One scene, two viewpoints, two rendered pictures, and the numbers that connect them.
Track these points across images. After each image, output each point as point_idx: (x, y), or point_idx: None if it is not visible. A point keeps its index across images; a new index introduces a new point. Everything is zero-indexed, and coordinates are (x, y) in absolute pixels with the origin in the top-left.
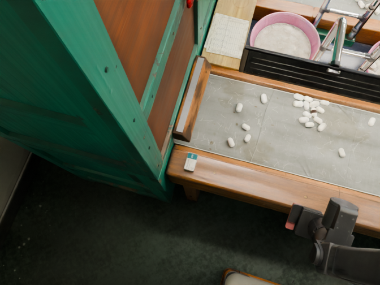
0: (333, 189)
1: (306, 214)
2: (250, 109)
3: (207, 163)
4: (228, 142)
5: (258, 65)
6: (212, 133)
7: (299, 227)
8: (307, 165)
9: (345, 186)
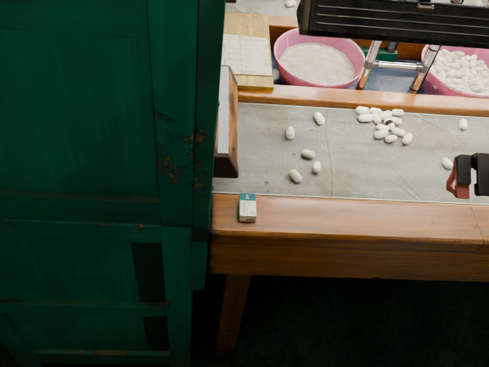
0: (461, 206)
1: (484, 157)
2: (305, 134)
3: (271, 205)
4: (292, 175)
5: (327, 17)
6: (264, 171)
7: (482, 181)
8: (410, 187)
9: (472, 203)
